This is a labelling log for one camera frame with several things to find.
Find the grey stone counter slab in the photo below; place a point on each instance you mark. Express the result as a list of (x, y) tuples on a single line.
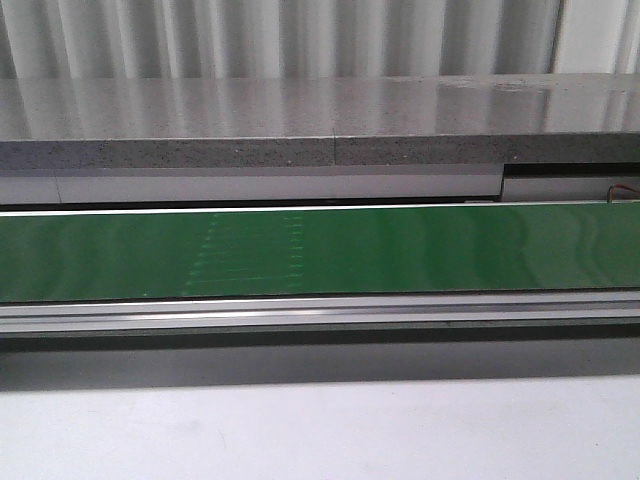
[(270, 123)]

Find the aluminium conveyor frame rail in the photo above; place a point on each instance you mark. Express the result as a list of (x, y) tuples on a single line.
[(387, 311)]

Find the white pleated curtain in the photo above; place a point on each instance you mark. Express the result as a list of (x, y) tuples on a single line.
[(317, 39)]

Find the green conveyor belt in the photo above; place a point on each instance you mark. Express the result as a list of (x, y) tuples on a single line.
[(155, 254)]

